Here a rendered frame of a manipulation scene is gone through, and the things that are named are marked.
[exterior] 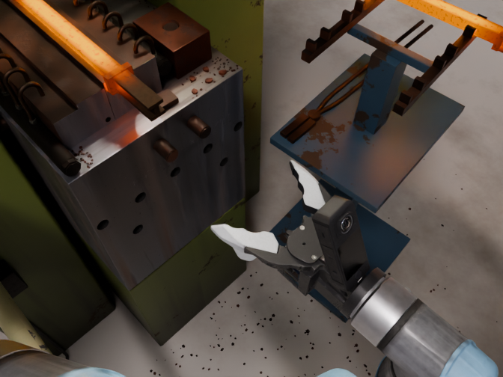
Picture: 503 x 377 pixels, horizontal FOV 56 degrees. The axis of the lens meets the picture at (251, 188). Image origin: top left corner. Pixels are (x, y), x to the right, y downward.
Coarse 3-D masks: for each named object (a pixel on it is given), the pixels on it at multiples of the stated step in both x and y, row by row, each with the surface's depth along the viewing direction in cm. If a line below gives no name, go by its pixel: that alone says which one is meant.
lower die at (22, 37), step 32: (0, 0) 88; (64, 0) 88; (0, 32) 83; (32, 32) 83; (96, 32) 83; (0, 64) 80; (32, 64) 79; (64, 64) 78; (32, 96) 76; (64, 96) 76; (96, 96) 75; (64, 128) 74; (96, 128) 79
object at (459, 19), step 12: (408, 0) 99; (420, 0) 97; (432, 0) 97; (432, 12) 97; (444, 12) 96; (456, 12) 95; (468, 12) 95; (456, 24) 96; (468, 24) 94; (480, 24) 93; (492, 24) 93; (480, 36) 94; (492, 36) 92; (492, 48) 93
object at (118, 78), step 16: (16, 0) 87; (32, 0) 85; (48, 16) 82; (64, 32) 80; (80, 32) 80; (80, 48) 78; (96, 48) 78; (96, 64) 76; (112, 64) 76; (128, 64) 75; (112, 80) 74; (128, 80) 73; (128, 96) 74; (144, 96) 71; (144, 112) 73; (160, 112) 72
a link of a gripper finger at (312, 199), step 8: (296, 168) 64; (304, 168) 65; (296, 176) 65; (304, 176) 64; (312, 176) 64; (304, 184) 63; (312, 184) 63; (304, 192) 62; (312, 192) 62; (320, 192) 62; (304, 200) 62; (312, 200) 62; (320, 200) 62; (304, 208) 62; (312, 208) 61
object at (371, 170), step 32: (352, 64) 126; (320, 96) 120; (352, 96) 120; (320, 128) 114; (352, 128) 114; (384, 128) 114; (416, 128) 114; (320, 160) 108; (352, 160) 108; (384, 160) 108; (416, 160) 108; (352, 192) 104; (384, 192) 103
